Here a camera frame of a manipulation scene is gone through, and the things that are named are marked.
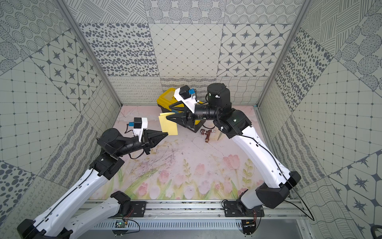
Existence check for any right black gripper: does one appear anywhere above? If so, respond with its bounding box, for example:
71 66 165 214
166 100 220 128

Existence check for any yellow square paper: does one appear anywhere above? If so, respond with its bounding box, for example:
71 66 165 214
158 113 178 136

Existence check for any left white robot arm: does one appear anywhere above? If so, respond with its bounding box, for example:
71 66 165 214
17 128 168 239

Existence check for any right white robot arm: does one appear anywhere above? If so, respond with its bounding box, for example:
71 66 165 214
167 83 301 209

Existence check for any yellow black toolbox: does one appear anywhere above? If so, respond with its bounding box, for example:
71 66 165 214
157 88 206 132

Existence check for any brown brass water tap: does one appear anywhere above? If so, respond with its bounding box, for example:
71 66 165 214
200 129 215 143

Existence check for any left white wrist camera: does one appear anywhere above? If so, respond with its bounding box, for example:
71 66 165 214
127 118 148 142

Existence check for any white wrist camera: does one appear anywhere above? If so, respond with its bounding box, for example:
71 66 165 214
127 118 148 142
174 85 198 113

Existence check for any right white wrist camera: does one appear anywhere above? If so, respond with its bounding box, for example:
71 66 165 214
174 85 198 113

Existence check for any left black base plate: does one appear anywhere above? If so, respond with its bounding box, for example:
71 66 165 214
115 201 147 218

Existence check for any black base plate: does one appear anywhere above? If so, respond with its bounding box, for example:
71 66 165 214
115 201 147 218
221 199 265 217

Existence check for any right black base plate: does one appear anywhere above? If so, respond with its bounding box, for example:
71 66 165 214
221 199 265 217

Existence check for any aluminium mounting rail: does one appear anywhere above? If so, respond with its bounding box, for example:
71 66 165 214
68 199 308 222

